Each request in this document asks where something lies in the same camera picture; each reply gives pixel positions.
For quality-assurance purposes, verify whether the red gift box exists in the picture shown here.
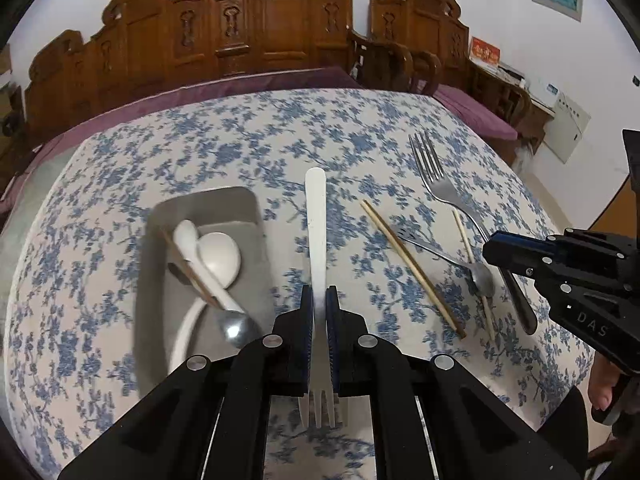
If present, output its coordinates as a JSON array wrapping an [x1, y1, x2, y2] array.
[[470, 36, 501, 67]]

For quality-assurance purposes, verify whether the blue floral tablecloth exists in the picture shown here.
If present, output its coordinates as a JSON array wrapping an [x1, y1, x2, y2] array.
[[5, 87, 596, 480]]

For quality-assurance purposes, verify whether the carved wooden armchair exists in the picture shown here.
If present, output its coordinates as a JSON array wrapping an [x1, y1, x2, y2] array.
[[347, 0, 533, 141]]

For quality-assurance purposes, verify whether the rectangular metal tray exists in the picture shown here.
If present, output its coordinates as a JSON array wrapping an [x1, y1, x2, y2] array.
[[132, 186, 275, 382]]

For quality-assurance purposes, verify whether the person's right hand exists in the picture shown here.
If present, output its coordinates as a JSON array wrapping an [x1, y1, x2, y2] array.
[[588, 357, 626, 411]]

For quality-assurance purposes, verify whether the small white plastic spoon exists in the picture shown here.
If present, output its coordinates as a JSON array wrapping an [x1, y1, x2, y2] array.
[[172, 219, 237, 312]]

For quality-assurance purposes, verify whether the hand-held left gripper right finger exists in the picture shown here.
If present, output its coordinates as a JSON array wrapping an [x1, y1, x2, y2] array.
[[325, 285, 583, 480]]

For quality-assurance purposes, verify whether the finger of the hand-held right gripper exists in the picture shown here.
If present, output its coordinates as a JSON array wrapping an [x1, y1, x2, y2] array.
[[547, 228, 632, 259], [482, 230, 571, 286]]

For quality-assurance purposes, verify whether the wooden chopstick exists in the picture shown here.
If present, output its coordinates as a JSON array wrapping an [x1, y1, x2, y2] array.
[[451, 209, 497, 343], [361, 200, 467, 339], [159, 226, 224, 311]]

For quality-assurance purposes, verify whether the long purple seat cushion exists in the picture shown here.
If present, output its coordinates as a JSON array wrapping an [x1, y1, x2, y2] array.
[[0, 66, 363, 211]]

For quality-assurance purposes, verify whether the wooden side table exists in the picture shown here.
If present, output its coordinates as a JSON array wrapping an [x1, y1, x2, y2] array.
[[470, 57, 556, 156]]

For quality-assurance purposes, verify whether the white plastic fork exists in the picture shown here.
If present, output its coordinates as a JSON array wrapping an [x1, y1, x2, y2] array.
[[299, 167, 337, 430]]

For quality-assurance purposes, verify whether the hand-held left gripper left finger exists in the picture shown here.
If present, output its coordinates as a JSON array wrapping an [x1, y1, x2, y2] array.
[[57, 284, 315, 480]]

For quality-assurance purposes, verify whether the white wall distribution box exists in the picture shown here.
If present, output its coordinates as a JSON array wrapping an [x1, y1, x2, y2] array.
[[542, 92, 592, 165]]

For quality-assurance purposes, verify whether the short purple seat cushion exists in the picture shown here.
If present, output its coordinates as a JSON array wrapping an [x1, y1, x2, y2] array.
[[432, 84, 518, 141]]

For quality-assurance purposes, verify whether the small slotted-handle metal spoon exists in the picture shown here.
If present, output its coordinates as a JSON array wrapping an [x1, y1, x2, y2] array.
[[395, 227, 496, 297]]

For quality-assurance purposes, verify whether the carved wooden sofa bench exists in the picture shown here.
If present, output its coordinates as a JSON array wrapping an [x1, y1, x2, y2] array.
[[0, 0, 366, 206]]

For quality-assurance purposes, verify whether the large white plastic spoon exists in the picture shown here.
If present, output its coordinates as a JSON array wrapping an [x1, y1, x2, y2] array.
[[169, 231, 242, 376]]

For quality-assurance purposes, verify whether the metal fork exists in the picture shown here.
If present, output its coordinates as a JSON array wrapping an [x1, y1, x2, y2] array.
[[408, 131, 539, 336]]

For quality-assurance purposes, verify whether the grey printer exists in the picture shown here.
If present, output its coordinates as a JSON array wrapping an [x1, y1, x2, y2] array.
[[497, 62, 526, 86]]

